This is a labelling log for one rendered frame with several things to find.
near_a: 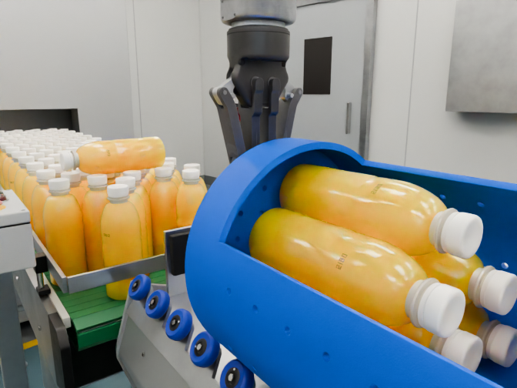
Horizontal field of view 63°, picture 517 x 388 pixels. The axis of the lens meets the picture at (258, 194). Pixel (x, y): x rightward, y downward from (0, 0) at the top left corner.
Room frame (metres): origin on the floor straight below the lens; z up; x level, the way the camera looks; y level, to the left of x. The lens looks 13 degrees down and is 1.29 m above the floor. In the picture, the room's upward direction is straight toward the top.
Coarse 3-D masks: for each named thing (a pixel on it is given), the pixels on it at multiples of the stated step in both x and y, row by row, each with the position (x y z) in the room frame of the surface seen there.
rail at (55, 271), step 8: (32, 232) 0.91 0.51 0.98; (40, 240) 0.86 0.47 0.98; (40, 248) 0.82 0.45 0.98; (48, 256) 0.76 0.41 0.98; (48, 264) 0.76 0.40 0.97; (56, 264) 0.73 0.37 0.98; (56, 272) 0.70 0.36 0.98; (56, 280) 0.71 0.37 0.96; (64, 280) 0.67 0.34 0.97; (64, 288) 0.67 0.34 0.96
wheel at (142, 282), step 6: (138, 276) 0.68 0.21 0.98; (144, 276) 0.67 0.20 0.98; (132, 282) 0.68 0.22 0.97; (138, 282) 0.67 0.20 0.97; (144, 282) 0.66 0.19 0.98; (150, 282) 0.67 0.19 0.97; (132, 288) 0.67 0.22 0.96; (138, 288) 0.65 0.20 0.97; (144, 288) 0.65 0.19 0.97; (132, 294) 0.65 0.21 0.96; (138, 294) 0.65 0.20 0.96; (144, 294) 0.65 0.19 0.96
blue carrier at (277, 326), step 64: (256, 192) 0.49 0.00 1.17; (448, 192) 0.45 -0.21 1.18; (512, 192) 0.38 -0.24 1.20; (192, 256) 0.42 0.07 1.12; (512, 256) 0.42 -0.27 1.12; (256, 320) 0.33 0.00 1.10; (320, 320) 0.27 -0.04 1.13; (512, 320) 0.41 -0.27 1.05; (320, 384) 0.27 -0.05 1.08; (384, 384) 0.23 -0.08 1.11; (448, 384) 0.20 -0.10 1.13; (512, 384) 0.37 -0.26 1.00
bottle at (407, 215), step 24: (312, 168) 0.48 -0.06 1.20; (288, 192) 0.48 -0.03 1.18; (312, 192) 0.45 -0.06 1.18; (336, 192) 0.42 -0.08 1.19; (360, 192) 0.40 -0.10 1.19; (384, 192) 0.39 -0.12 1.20; (408, 192) 0.38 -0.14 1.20; (312, 216) 0.45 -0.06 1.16; (336, 216) 0.42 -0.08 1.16; (360, 216) 0.39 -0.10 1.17; (384, 216) 0.37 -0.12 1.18; (408, 216) 0.36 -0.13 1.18; (432, 216) 0.36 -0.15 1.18; (384, 240) 0.37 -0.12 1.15; (408, 240) 0.36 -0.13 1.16; (432, 240) 0.35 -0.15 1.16
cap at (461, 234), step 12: (456, 216) 0.34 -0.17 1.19; (468, 216) 0.34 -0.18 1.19; (444, 228) 0.34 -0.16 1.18; (456, 228) 0.34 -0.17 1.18; (468, 228) 0.33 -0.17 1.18; (480, 228) 0.35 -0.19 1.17; (444, 240) 0.34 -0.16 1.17; (456, 240) 0.33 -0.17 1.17; (468, 240) 0.34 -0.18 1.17; (480, 240) 0.35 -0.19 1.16; (456, 252) 0.33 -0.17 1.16; (468, 252) 0.34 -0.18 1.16
